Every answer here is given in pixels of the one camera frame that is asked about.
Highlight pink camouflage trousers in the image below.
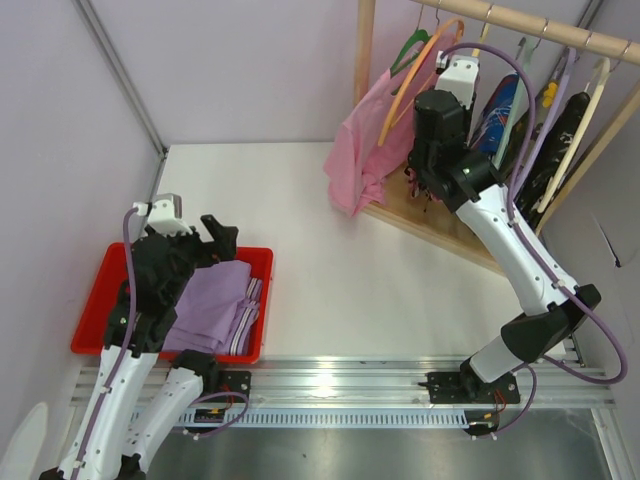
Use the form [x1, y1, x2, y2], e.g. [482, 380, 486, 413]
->
[404, 166, 439, 202]

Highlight yellow hanger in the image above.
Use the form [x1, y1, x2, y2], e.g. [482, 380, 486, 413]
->
[471, 22, 490, 58]

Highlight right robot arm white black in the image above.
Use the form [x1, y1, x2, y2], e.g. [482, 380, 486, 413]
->
[408, 89, 601, 400]

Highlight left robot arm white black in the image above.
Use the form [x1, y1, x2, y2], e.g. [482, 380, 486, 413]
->
[40, 215, 238, 479]

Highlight blue patterned trousers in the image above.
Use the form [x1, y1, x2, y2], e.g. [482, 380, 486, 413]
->
[470, 73, 520, 156]

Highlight orange hanger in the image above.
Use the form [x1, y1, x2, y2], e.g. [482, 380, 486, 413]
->
[377, 17, 466, 146]

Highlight olive camouflage trousers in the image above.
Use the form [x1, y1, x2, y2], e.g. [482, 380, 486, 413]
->
[514, 80, 559, 142]

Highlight mint green hanger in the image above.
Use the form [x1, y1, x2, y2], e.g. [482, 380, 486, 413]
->
[493, 36, 534, 168]

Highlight black patterned trousers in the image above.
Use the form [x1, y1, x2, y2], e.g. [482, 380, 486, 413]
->
[516, 91, 590, 230]

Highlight purple hanger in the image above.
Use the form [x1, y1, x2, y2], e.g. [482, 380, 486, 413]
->
[512, 47, 578, 197]

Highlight cream hanger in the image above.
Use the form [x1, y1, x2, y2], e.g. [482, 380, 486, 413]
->
[536, 58, 611, 213]

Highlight red plastic bin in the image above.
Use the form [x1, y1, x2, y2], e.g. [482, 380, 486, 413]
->
[70, 242, 275, 363]

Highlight purple folded garment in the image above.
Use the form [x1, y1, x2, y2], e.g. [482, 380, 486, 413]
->
[162, 260, 263, 356]

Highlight plain pink garment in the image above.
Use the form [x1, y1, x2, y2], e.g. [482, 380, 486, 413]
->
[324, 33, 454, 217]

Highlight wooden clothes rack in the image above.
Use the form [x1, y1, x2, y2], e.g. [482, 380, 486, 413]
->
[354, 1, 639, 273]

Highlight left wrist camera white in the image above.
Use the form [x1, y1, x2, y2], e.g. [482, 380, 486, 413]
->
[132, 193, 193, 237]

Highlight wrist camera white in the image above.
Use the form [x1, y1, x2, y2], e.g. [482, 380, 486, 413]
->
[132, 193, 193, 237]
[435, 50, 479, 111]

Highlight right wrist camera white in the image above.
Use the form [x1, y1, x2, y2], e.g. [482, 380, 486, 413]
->
[435, 50, 479, 111]

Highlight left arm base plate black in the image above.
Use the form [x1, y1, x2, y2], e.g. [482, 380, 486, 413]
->
[214, 370, 252, 397]

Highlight white slotted cable duct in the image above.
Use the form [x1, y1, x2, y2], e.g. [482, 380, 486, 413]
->
[169, 408, 476, 429]

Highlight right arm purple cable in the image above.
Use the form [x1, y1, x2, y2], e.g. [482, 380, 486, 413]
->
[442, 43, 628, 384]

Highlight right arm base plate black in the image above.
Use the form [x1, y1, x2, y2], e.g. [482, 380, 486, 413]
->
[418, 371, 521, 405]

